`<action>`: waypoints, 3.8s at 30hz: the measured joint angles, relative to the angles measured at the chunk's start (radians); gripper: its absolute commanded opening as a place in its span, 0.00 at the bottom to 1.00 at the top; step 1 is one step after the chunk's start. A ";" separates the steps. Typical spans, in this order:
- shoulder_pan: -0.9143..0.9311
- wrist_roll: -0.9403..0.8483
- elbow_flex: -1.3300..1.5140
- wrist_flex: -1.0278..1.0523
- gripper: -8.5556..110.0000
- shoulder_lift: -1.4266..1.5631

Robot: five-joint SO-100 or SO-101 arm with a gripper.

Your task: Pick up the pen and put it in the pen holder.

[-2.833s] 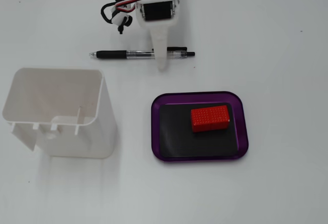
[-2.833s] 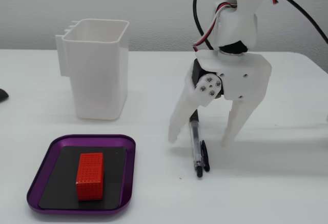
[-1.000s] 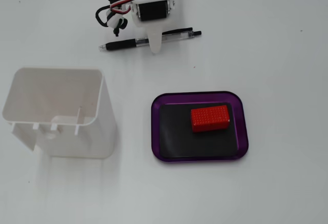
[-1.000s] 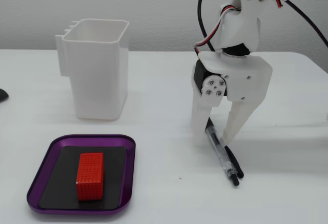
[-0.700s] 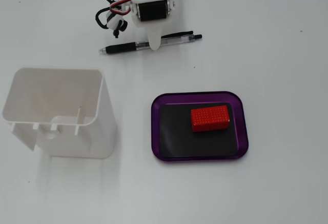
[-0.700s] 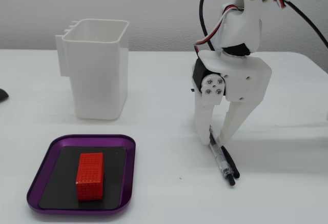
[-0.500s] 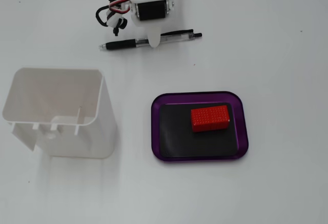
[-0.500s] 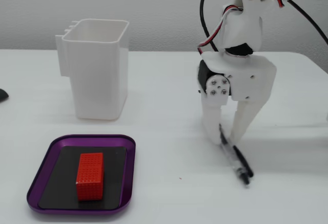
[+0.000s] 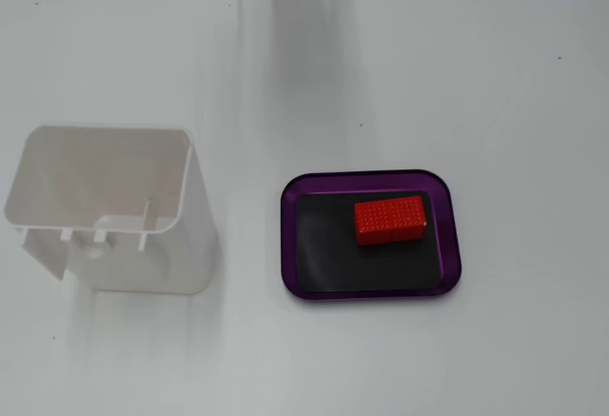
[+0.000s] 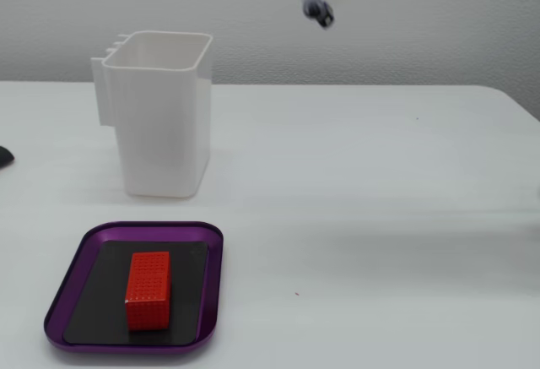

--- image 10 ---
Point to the purple metal tray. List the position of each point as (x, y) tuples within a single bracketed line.
[(71, 289)]

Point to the black rounded object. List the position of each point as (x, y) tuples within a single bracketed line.
[(5, 158)]

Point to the white plastic pen holder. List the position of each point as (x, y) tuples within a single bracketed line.
[(160, 132)]

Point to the black tray mat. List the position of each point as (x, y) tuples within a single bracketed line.
[(185, 284)]

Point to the red perforated block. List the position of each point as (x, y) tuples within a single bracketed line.
[(147, 293)]

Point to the black clear ballpoint pen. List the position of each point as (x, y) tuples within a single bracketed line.
[(315, 6)]

